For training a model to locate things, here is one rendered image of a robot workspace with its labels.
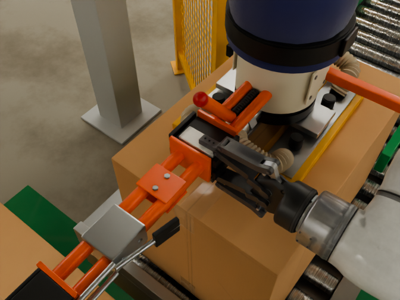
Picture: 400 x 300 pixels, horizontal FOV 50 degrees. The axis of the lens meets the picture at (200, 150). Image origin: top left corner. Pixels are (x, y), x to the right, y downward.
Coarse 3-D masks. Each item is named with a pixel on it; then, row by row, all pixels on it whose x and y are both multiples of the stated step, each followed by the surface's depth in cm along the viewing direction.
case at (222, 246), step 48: (192, 96) 99; (144, 144) 90; (336, 144) 90; (384, 144) 118; (192, 192) 83; (336, 192) 83; (192, 240) 87; (240, 240) 76; (288, 240) 76; (192, 288) 107; (240, 288) 86; (288, 288) 101
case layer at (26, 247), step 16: (0, 208) 130; (0, 224) 127; (16, 224) 127; (0, 240) 124; (16, 240) 124; (32, 240) 124; (0, 256) 121; (16, 256) 121; (32, 256) 121; (48, 256) 121; (0, 272) 118; (16, 272) 118; (32, 272) 118; (80, 272) 118; (0, 288) 115; (16, 288) 115; (96, 288) 115
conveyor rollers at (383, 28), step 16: (368, 0) 201; (384, 0) 205; (368, 16) 196; (384, 16) 192; (368, 32) 191; (384, 32) 187; (352, 48) 180; (368, 48) 178; (384, 48) 181; (368, 64) 171; (384, 64) 175; (384, 176) 139; (368, 192) 135; (144, 256) 121; (160, 272) 117; (304, 272) 118; (320, 272) 117; (176, 288) 114; (320, 288) 117
